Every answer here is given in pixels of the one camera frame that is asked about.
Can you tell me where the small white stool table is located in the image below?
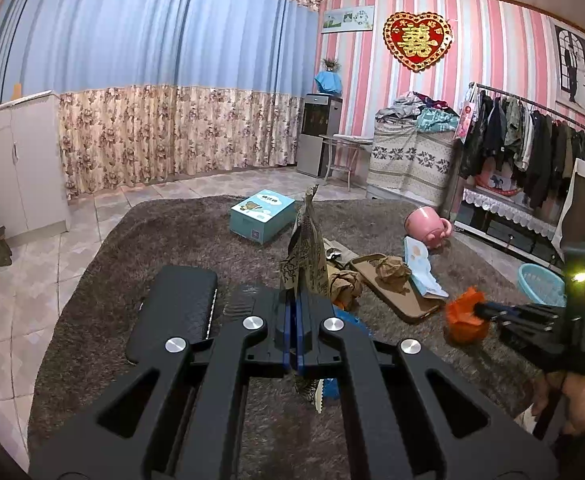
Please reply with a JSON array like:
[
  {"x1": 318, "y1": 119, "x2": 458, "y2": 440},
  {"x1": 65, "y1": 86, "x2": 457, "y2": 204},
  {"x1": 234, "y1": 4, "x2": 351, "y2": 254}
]
[{"x1": 321, "y1": 134, "x2": 373, "y2": 190}]

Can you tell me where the grey water dispenser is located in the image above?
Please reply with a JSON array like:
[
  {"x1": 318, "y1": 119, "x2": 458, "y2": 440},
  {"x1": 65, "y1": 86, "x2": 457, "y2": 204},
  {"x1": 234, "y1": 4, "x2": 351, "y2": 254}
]
[{"x1": 297, "y1": 93, "x2": 342, "y2": 178}]

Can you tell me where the black rectangular case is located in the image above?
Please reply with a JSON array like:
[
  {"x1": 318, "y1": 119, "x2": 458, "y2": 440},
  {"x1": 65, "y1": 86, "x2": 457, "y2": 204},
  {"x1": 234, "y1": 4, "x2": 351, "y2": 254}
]
[{"x1": 125, "y1": 264, "x2": 218, "y2": 364}]

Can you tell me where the brown phone case tray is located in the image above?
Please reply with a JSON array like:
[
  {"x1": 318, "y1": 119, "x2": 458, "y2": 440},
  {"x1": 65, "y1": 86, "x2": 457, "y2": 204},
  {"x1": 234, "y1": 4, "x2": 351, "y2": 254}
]
[{"x1": 350, "y1": 254, "x2": 445, "y2": 324}]

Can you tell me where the beige folded cloth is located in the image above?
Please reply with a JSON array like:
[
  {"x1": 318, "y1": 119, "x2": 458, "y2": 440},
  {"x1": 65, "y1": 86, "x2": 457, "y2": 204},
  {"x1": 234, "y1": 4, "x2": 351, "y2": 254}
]
[{"x1": 323, "y1": 238, "x2": 358, "y2": 270}]

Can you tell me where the cloth covered chest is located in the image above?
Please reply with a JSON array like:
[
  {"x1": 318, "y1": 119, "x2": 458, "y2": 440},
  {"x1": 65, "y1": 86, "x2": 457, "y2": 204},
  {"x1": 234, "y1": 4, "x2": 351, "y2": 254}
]
[{"x1": 366, "y1": 118, "x2": 455, "y2": 208}]

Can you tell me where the person's right hand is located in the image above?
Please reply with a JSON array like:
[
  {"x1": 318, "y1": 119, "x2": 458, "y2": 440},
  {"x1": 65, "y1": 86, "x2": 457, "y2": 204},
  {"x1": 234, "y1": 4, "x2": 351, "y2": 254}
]
[{"x1": 531, "y1": 372, "x2": 585, "y2": 436}]

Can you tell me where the small potted plant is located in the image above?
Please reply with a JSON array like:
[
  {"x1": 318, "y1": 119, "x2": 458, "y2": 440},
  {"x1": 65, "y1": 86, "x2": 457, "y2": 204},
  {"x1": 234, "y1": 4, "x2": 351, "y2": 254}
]
[{"x1": 321, "y1": 58, "x2": 340, "y2": 73}]

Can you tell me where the landscape wall calendar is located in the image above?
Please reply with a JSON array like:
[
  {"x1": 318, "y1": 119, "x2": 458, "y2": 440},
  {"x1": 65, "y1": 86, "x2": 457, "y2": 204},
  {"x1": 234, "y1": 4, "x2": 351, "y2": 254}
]
[{"x1": 321, "y1": 6, "x2": 375, "y2": 34}]

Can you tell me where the light blue plastic basket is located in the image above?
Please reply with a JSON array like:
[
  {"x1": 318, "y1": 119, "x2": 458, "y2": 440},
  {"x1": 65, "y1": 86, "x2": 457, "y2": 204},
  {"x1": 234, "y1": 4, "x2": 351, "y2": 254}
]
[{"x1": 517, "y1": 263, "x2": 565, "y2": 307}]

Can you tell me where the dark framed screen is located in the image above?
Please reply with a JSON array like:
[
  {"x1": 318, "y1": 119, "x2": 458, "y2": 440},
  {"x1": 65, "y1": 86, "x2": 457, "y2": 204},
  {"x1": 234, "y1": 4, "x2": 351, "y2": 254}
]
[{"x1": 551, "y1": 159, "x2": 585, "y2": 259}]

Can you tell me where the blue covered water bottle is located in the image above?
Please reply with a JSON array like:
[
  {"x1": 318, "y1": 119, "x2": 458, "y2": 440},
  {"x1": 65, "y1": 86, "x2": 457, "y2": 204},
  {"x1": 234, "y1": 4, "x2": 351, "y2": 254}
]
[{"x1": 314, "y1": 70, "x2": 342, "y2": 96}]

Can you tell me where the blue plastic bag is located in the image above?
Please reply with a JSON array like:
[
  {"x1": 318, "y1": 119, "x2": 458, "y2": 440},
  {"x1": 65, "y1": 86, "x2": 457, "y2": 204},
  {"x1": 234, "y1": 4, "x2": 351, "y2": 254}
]
[{"x1": 321, "y1": 306, "x2": 373, "y2": 400}]

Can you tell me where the clothes rack with garments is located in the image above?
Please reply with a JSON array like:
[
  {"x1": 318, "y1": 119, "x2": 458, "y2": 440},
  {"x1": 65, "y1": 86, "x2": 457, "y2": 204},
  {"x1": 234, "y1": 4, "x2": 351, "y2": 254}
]
[{"x1": 456, "y1": 84, "x2": 585, "y2": 210}]

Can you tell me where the brown paper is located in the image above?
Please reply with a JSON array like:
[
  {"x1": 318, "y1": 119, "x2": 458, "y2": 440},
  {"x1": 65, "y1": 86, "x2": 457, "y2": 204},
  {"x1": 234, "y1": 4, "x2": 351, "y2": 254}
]
[{"x1": 328, "y1": 266, "x2": 363, "y2": 311}]

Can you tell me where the framed wedding photo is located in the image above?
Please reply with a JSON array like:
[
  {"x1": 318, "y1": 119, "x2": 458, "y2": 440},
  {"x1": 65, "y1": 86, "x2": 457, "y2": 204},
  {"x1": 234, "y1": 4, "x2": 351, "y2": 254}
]
[{"x1": 551, "y1": 20, "x2": 585, "y2": 116}]

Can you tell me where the teal cardboard box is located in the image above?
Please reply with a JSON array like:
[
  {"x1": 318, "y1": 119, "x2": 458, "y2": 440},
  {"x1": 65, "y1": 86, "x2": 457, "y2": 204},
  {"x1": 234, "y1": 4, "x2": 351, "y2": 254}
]
[{"x1": 230, "y1": 190, "x2": 295, "y2": 245}]

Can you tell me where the tv stand with lace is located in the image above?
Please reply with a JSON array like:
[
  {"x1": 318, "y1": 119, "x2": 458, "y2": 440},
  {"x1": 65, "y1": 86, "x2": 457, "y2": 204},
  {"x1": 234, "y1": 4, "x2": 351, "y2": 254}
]
[{"x1": 454, "y1": 188, "x2": 562, "y2": 268}]

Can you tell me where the pile of clothes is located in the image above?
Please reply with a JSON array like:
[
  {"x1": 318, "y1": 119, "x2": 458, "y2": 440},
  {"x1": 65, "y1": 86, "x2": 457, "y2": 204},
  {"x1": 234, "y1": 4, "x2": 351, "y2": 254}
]
[{"x1": 375, "y1": 91, "x2": 459, "y2": 133}]

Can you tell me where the brown paper ball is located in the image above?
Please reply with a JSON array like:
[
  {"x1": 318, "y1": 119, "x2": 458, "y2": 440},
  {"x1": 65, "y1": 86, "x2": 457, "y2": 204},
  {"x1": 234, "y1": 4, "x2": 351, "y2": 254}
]
[{"x1": 375, "y1": 256, "x2": 411, "y2": 284}]

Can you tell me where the pink pig mug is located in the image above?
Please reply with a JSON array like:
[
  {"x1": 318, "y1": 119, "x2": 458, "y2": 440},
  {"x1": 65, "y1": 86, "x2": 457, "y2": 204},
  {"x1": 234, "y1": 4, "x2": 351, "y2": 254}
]
[{"x1": 404, "y1": 206, "x2": 453, "y2": 249}]

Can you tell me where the white cabinet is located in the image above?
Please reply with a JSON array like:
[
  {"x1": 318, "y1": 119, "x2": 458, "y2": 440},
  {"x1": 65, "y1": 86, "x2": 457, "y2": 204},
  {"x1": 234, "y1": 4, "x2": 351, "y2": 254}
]
[{"x1": 0, "y1": 91, "x2": 70, "y2": 243}]

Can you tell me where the blue and floral curtain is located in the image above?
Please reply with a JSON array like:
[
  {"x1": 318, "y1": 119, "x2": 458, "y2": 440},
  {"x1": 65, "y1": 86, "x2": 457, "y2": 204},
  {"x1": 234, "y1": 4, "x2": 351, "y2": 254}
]
[{"x1": 0, "y1": 0, "x2": 321, "y2": 197}]

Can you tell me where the red heart wall decoration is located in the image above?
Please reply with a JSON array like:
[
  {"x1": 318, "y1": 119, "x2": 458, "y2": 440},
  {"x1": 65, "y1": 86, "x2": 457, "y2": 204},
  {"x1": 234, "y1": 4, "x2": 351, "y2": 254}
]
[{"x1": 382, "y1": 11, "x2": 454, "y2": 73}]

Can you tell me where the orange plastic bag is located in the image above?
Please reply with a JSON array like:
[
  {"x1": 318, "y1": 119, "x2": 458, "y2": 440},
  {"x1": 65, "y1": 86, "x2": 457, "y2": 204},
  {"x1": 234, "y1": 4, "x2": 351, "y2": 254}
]
[{"x1": 445, "y1": 287, "x2": 490, "y2": 344}]

